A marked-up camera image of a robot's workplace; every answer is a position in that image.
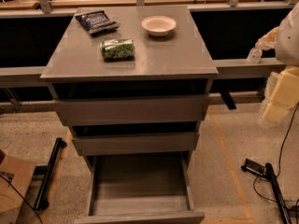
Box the black cable right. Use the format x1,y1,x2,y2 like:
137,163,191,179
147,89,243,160
252,103,299,213

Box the grey open bottom drawer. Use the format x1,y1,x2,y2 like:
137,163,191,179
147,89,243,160
74,153,205,224

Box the grey middle drawer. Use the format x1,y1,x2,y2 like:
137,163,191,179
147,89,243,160
73,132,199,156

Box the clear sanitizer bottle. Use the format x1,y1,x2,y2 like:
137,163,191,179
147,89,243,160
247,40,263,64

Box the black floor device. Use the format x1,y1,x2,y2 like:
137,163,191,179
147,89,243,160
241,159,265,176

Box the grey metal rail frame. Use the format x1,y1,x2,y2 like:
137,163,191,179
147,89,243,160
0,3,292,106

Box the black cable left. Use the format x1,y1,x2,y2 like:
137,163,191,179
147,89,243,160
0,175,44,224

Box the cardboard box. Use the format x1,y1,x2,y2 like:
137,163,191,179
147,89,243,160
0,150,36,224

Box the black bar right floor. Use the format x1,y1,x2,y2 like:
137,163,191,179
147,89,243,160
265,162,292,224

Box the grey top drawer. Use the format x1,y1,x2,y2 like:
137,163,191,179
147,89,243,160
58,95,209,126

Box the black cable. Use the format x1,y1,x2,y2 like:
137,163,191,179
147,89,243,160
0,175,44,224
252,103,299,213

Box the black bar left floor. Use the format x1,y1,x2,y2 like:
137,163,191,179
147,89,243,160
34,137,66,210

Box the blue chip bag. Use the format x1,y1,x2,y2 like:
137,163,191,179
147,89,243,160
75,10,120,35

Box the black bar floor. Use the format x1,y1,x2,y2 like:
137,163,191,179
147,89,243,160
34,137,66,210
265,162,292,224

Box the grey drawer cabinet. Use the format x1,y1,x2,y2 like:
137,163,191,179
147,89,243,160
39,5,219,161

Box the white paper bowl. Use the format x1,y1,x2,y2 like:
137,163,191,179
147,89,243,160
141,16,177,37

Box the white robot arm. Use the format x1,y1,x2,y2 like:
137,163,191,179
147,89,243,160
255,3,299,127

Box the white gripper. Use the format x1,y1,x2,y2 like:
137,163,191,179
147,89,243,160
258,27,299,128

